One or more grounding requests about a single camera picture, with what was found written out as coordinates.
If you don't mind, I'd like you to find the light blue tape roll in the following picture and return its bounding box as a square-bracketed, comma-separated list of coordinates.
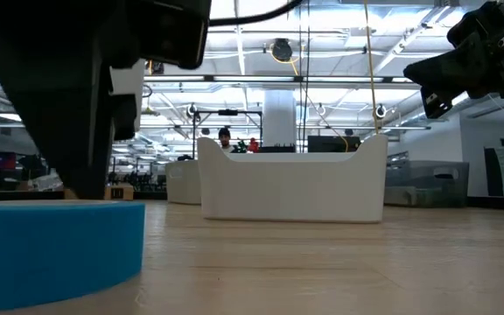
[0, 199, 146, 312]

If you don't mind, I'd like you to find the black background rig frame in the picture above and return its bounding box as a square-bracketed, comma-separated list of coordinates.
[192, 108, 264, 154]

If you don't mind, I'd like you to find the light grey plastic bin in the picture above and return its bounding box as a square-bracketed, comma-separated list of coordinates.
[164, 159, 203, 206]

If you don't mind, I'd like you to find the white shade wooden base lamp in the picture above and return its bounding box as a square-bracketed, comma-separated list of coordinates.
[63, 59, 147, 202]

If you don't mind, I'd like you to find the white building pillar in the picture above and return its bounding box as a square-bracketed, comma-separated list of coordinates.
[262, 89, 298, 148]

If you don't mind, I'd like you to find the yellow hanging cable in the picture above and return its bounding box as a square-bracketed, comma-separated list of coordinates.
[362, 0, 381, 136]

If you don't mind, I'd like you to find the dark translucent plastic bin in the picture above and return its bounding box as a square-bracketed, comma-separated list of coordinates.
[383, 159, 471, 209]

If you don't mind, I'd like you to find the person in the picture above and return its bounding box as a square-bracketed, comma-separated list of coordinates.
[216, 126, 236, 154]

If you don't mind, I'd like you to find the black background monitor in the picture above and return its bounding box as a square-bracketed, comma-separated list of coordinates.
[307, 135, 361, 153]

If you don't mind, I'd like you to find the white plastic bin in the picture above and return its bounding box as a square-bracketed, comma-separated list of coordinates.
[197, 133, 389, 224]

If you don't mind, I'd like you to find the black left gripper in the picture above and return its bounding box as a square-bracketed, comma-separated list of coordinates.
[0, 0, 212, 200]

